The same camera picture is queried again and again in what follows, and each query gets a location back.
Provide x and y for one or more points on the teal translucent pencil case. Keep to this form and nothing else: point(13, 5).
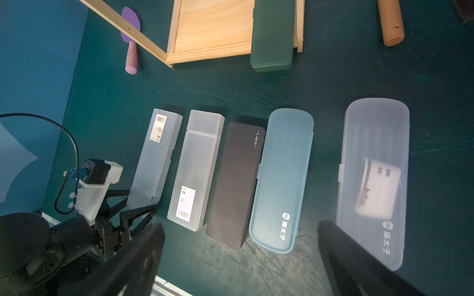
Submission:
point(281, 180)

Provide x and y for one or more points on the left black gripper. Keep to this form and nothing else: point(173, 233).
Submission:
point(116, 227)

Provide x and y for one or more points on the frosted case with cap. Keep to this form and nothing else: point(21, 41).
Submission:
point(155, 159)

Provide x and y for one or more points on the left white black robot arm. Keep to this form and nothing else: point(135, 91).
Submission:
point(37, 259)

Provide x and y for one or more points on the green toy rake wooden handle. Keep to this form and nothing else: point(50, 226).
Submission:
point(391, 22)

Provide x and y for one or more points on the frosted case with barcode label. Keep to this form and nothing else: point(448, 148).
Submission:
point(195, 170)

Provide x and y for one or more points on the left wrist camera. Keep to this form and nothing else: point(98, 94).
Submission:
point(95, 177)

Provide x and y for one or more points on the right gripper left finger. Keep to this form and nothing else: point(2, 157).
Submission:
point(131, 271)

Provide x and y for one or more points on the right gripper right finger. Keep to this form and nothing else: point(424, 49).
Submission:
point(352, 271)

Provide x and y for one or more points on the purple toy trowel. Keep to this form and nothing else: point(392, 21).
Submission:
point(131, 65)

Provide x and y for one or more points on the wooden two-tier shelf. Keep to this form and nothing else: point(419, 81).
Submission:
point(201, 30)

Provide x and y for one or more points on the dark green pencil case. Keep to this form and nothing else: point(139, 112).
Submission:
point(273, 33)

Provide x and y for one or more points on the black pencil case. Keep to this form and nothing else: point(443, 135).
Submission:
point(236, 183)

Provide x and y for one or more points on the clear rounded pencil case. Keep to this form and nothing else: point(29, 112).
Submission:
point(372, 195)

